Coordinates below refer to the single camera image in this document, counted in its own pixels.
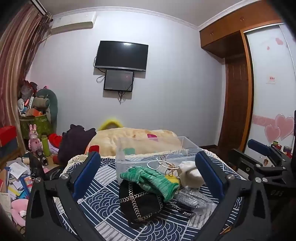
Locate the blue wave pattern tablecloth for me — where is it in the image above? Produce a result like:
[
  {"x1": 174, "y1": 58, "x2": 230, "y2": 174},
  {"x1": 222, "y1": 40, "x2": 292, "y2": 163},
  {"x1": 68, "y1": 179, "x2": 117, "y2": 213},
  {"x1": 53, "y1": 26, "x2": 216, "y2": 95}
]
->
[{"x1": 53, "y1": 148, "x2": 248, "y2": 241}]

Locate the cream fluffy blanket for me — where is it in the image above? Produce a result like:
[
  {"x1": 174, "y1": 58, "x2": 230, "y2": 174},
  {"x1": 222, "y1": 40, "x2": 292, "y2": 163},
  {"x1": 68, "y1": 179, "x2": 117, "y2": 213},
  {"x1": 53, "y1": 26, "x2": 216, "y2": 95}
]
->
[{"x1": 89, "y1": 127, "x2": 183, "y2": 157}]

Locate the red cloth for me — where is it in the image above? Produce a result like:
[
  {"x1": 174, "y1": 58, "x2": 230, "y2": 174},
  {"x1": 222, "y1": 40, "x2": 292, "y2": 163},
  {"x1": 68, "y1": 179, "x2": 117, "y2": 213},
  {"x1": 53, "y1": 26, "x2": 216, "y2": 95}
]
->
[{"x1": 48, "y1": 133, "x2": 63, "y2": 149}]

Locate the silver scourer in plastic bag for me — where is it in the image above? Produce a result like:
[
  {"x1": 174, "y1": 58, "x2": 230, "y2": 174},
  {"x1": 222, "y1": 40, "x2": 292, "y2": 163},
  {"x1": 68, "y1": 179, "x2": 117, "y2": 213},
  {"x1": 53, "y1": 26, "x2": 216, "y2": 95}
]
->
[{"x1": 173, "y1": 186, "x2": 216, "y2": 214}]

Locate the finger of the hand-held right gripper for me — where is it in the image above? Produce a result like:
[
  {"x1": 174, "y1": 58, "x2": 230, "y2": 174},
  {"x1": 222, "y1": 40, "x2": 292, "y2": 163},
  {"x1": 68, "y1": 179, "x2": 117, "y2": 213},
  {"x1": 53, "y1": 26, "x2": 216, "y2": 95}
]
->
[
  {"x1": 228, "y1": 149, "x2": 262, "y2": 181},
  {"x1": 247, "y1": 139, "x2": 281, "y2": 161}
]

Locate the pink plush toy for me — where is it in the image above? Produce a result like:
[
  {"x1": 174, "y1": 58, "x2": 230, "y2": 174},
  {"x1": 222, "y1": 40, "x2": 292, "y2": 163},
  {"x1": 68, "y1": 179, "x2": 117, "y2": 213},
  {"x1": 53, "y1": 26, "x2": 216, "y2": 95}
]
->
[{"x1": 10, "y1": 199, "x2": 29, "y2": 227}]

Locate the clear plastic box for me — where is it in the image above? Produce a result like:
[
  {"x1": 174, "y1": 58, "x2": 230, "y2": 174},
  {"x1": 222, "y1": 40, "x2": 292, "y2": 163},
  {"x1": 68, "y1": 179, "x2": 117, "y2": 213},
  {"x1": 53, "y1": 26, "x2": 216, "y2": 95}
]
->
[{"x1": 115, "y1": 136, "x2": 204, "y2": 184}]

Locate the metal ring keychain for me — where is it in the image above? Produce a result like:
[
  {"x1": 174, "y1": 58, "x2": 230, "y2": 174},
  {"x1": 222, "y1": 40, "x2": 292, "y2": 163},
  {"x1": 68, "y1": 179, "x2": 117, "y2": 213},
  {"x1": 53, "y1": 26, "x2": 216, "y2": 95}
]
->
[{"x1": 147, "y1": 156, "x2": 179, "y2": 178}]

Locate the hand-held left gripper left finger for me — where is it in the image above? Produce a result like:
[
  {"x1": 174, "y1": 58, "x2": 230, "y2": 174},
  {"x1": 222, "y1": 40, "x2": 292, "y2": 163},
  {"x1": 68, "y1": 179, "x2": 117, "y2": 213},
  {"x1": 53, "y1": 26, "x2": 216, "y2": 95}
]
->
[{"x1": 25, "y1": 151, "x2": 102, "y2": 241}]

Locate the yellow pompom keychain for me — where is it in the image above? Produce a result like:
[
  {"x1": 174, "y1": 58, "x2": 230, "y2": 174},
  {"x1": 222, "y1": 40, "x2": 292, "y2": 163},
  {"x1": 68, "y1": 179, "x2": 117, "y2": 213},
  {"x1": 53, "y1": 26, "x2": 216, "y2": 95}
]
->
[{"x1": 165, "y1": 175, "x2": 180, "y2": 186}]

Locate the pile of papers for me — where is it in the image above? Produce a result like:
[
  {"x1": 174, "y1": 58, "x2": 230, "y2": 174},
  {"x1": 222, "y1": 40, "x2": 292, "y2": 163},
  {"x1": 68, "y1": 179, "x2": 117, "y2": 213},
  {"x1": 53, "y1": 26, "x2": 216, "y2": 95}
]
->
[{"x1": 0, "y1": 158, "x2": 37, "y2": 200}]

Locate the dark purple garment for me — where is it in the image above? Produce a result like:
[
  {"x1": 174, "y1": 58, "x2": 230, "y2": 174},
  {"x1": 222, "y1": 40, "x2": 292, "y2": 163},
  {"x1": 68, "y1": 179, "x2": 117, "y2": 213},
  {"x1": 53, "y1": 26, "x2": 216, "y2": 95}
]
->
[{"x1": 57, "y1": 124, "x2": 97, "y2": 166}]

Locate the wooden overhead cabinet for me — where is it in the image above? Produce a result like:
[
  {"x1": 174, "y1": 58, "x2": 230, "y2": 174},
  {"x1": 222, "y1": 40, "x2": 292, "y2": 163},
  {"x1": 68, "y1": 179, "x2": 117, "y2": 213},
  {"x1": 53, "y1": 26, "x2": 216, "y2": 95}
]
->
[{"x1": 199, "y1": 0, "x2": 289, "y2": 58}]

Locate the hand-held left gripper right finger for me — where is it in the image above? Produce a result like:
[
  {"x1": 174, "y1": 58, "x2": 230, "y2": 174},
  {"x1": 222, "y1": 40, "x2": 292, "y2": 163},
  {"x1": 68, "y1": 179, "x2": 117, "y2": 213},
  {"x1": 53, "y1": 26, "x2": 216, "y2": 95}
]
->
[{"x1": 195, "y1": 151, "x2": 274, "y2": 241}]

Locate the black wall television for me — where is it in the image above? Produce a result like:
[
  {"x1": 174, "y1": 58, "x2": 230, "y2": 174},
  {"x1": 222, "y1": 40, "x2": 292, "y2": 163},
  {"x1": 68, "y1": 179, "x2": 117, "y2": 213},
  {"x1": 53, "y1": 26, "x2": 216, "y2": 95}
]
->
[{"x1": 94, "y1": 40, "x2": 149, "y2": 72}]

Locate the green storage bin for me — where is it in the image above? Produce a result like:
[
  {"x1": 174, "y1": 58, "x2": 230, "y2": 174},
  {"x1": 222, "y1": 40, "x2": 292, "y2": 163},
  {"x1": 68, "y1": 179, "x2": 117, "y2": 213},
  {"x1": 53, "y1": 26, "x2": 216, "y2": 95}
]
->
[{"x1": 20, "y1": 113, "x2": 53, "y2": 139}]

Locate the red box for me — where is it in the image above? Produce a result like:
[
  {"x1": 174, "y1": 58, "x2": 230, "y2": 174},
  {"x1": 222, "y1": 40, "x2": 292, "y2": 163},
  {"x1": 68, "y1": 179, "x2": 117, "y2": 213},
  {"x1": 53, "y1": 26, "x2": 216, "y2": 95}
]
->
[{"x1": 0, "y1": 126, "x2": 18, "y2": 147}]

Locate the white cloth pouch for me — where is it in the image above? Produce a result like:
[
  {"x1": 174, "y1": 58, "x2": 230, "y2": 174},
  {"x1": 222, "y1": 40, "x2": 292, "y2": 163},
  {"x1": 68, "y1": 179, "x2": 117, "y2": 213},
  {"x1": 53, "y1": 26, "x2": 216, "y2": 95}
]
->
[{"x1": 178, "y1": 161, "x2": 206, "y2": 189}]

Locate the yellow plush toy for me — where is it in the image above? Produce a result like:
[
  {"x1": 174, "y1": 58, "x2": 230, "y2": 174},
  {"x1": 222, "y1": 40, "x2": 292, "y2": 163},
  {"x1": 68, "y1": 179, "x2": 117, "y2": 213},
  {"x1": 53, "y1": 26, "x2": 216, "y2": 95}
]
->
[{"x1": 98, "y1": 118, "x2": 123, "y2": 131}]

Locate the green bottle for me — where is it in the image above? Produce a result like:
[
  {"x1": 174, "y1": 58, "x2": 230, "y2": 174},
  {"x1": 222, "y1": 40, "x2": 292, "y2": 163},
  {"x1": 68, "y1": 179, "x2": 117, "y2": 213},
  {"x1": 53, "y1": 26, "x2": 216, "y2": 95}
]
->
[{"x1": 41, "y1": 135, "x2": 51, "y2": 157}]

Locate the brown wooden door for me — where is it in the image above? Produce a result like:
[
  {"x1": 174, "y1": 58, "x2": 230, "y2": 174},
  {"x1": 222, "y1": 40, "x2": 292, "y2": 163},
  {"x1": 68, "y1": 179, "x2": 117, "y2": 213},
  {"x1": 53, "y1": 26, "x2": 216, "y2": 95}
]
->
[{"x1": 218, "y1": 57, "x2": 253, "y2": 151}]

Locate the black flashlight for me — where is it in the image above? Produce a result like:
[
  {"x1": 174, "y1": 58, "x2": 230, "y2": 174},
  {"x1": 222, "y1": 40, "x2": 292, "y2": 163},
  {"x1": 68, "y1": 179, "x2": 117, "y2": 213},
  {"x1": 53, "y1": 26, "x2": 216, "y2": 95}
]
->
[{"x1": 35, "y1": 149, "x2": 49, "y2": 166}]

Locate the black bag with chain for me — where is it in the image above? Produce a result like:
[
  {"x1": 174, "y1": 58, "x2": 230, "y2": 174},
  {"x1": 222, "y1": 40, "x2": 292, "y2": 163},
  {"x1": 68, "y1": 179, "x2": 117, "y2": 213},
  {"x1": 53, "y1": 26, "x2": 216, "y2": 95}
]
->
[{"x1": 119, "y1": 179, "x2": 195, "y2": 229}]

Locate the green knitted glove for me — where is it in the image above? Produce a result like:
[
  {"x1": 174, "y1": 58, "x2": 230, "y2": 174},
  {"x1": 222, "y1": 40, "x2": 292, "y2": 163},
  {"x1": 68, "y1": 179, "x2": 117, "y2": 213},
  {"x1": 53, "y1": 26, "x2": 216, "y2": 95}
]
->
[{"x1": 120, "y1": 166, "x2": 180, "y2": 202}]

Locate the striped brown curtain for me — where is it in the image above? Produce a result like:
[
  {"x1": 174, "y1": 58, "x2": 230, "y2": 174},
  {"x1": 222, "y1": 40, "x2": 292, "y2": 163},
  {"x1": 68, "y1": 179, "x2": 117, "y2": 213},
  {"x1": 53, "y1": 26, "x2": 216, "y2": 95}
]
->
[{"x1": 0, "y1": 0, "x2": 53, "y2": 149}]

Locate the small black wall monitor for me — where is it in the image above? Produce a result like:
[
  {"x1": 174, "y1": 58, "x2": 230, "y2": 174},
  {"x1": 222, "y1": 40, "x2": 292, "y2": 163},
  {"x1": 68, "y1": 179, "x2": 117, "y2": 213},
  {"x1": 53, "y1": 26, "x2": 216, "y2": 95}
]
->
[{"x1": 103, "y1": 69, "x2": 135, "y2": 92}]

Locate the white wardrobe door with hearts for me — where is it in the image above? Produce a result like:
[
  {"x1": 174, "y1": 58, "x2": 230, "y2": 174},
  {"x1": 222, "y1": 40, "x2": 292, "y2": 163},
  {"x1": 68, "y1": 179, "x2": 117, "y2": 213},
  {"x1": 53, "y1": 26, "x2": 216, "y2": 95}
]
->
[{"x1": 245, "y1": 22, "x2": 296, "y2": 153}]

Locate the white air conditioner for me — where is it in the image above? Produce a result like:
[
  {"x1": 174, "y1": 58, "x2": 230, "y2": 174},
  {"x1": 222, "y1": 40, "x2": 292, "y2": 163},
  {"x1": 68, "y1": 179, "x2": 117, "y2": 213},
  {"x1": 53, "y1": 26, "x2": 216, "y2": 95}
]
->
[{"x1": 50, "y1": 11, "x2": 96, "y2": 36}]

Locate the pink rabbit toy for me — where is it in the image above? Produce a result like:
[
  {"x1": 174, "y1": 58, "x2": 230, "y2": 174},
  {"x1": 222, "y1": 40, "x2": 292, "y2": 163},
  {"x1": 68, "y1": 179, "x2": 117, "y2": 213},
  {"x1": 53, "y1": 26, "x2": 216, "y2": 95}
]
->
[{"x1": 28, "y1": 124, "x2": 43, "y2": 151}]

